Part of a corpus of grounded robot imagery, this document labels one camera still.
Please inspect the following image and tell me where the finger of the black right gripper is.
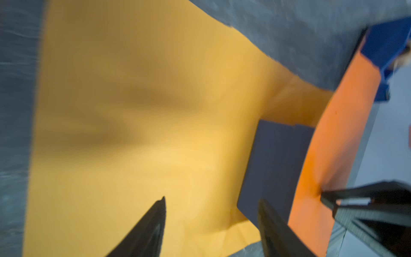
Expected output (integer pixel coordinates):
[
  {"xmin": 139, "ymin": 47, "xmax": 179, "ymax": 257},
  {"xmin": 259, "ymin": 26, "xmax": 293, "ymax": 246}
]
[
  {"xmin": 321, "ymin": 181, "xmax": 411, "ymax": 212},
  {"xmin": 332, "ymin": 205, "xmax": 411, "ymax": 257}
]

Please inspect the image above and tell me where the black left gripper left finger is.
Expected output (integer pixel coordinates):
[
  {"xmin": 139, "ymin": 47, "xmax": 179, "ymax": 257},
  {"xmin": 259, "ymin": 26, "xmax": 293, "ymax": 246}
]
[{"xmin": 108, "ymin": 197, "xmax": 166, "ymax": 257}]

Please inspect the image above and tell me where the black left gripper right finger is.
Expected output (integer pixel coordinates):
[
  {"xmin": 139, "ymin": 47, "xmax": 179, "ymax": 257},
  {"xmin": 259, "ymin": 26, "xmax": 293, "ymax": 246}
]
[{"xmin": 258, "ymin": 199, "xmax": 314, "ymax": 257}]

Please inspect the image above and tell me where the blue gift box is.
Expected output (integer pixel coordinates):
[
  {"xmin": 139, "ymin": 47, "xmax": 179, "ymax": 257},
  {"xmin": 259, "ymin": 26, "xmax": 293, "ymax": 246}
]
[{"xmin": 237, "ymin": 120, "xmax": 315, "ymax": 226}]

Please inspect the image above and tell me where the orange wrapping paper sheet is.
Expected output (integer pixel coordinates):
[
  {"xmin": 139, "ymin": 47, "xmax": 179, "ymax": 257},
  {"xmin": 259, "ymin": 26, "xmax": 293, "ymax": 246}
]
[{"xmin": 23, "ymin": 1, "xmax": 381, "ymax": 257}]

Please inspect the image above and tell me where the blue tape dispenser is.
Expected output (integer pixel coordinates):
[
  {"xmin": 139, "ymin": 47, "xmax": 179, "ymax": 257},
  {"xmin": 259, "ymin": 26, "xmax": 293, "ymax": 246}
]
[{"xmin": 361, "ymin": 17, "xmax": 411, "ymax": 102}]

